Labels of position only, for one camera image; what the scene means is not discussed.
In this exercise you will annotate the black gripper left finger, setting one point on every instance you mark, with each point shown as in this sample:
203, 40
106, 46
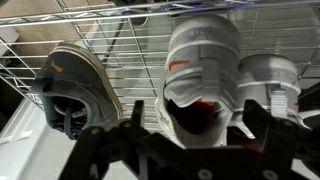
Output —
86, 150

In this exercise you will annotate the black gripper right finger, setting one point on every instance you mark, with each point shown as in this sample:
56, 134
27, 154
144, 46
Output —
280, 143

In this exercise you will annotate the white grey Nike sneaker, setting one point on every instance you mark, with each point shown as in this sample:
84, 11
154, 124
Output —
266, 76
200, 66

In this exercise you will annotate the white panel door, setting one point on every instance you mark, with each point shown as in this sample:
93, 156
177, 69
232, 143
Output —
16, 140

